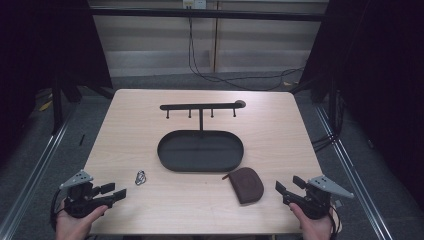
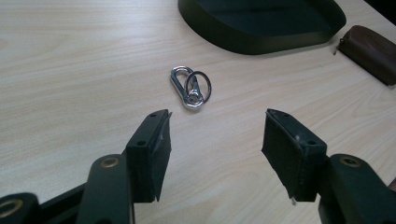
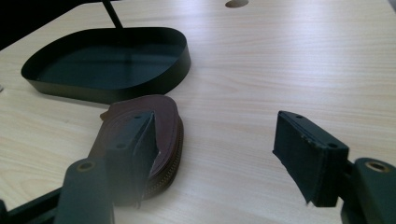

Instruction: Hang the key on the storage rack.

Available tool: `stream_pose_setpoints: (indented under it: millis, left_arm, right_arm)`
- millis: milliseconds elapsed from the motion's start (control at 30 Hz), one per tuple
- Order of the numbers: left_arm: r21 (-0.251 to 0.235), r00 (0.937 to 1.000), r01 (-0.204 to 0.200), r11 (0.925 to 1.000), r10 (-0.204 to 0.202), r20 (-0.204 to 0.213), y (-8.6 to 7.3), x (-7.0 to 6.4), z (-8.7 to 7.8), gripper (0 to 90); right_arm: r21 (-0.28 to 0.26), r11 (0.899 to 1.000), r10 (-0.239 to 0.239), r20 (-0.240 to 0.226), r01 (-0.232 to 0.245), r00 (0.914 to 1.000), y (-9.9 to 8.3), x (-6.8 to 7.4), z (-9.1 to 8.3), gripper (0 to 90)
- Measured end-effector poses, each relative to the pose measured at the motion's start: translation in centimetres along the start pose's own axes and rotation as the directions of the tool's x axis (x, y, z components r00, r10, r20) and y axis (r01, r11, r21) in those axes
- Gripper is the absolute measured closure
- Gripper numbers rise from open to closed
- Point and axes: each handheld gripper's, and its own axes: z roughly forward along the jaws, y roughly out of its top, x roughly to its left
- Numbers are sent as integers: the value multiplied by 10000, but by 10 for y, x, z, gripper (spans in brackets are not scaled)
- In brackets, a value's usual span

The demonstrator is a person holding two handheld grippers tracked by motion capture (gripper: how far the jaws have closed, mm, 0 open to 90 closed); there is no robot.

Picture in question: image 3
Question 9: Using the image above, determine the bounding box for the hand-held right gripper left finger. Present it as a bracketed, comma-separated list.
[105, 110, 160, 209]

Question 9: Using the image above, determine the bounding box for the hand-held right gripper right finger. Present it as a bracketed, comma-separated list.
[272, 110, 350, 208]

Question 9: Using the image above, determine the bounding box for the black oval metal tray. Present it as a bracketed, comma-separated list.
[21, 0, 191, 105]

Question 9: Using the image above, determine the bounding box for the brown leather zipper pouch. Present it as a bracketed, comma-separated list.
[88, 93, 185, 201]

